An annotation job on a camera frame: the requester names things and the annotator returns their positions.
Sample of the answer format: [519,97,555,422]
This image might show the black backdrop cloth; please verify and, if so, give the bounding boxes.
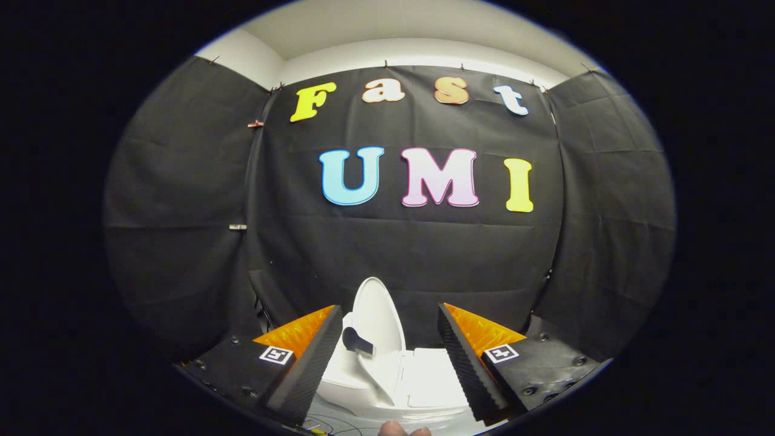
[103,56,676,364]

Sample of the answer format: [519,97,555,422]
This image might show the white toilet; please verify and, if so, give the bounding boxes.
[316,348,483,422]

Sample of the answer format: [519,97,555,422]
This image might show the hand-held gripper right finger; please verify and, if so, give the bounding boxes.
[437,303,610,425]

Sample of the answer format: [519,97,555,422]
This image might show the thin cables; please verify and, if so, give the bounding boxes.
[302,414,365,436]

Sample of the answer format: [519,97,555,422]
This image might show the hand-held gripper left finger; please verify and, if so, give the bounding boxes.
[176,305,343,427]

